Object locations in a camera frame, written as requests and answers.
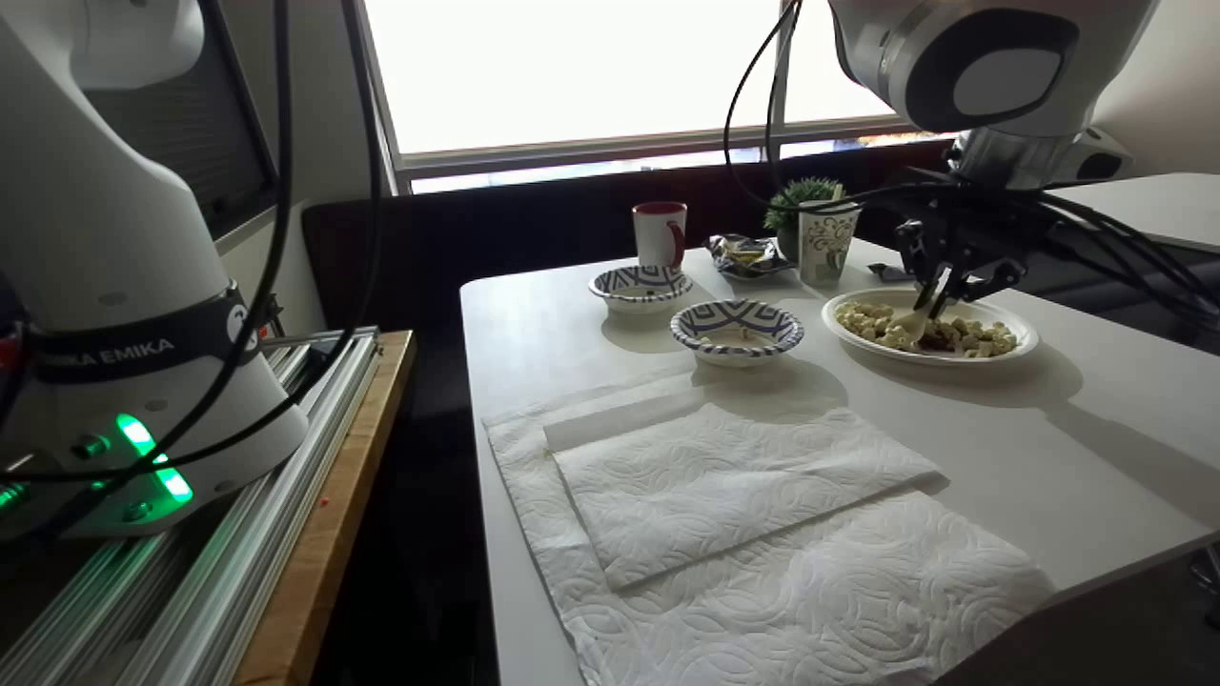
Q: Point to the small folded paper towel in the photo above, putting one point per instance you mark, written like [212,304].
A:
[671,481]

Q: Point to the small green potted plant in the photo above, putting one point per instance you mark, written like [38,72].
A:
[785,208]

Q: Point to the black snack packet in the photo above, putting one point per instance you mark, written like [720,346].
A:
[743,257]

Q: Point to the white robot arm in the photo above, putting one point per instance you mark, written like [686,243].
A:
[143,388]

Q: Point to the large white paper towel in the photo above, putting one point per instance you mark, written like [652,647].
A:
[891,592]

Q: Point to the blue patterned bowl with popcorn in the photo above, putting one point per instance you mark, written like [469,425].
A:
[738,331]

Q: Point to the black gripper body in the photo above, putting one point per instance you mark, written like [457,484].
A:
[967,240]

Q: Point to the white ceramic cup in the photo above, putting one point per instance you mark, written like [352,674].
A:
[821,240]

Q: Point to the metal rail base frame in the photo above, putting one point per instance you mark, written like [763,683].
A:
[176,606]

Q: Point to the red mug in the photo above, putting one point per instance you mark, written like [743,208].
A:
[662,232]

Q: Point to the blue patterned empty bowl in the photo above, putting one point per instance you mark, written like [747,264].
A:
[643,285]

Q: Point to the white plate with popcorn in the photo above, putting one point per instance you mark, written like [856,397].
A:
[882,321]

